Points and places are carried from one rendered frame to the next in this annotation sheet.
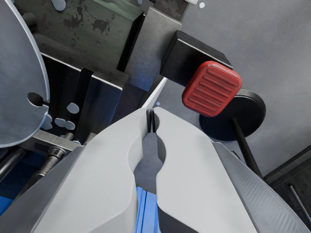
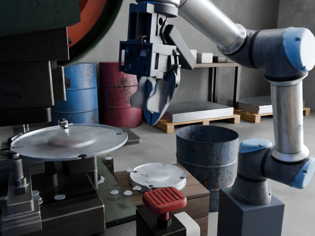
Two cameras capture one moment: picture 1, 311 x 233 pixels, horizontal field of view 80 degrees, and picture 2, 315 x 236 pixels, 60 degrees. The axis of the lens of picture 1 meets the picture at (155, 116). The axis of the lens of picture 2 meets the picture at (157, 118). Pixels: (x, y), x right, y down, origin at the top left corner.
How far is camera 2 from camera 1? 0.56 m
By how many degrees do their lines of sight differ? 102
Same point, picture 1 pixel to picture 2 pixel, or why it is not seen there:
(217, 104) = (163, 200)
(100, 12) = (128, 203)
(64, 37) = not seen: hidden behind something
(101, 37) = (115, 209)
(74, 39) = not seen: hidden behind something
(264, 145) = not seen: outside the picture
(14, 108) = (66, 153)
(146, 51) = (132, 227)
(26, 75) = (94, 151)
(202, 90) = (161, 192)
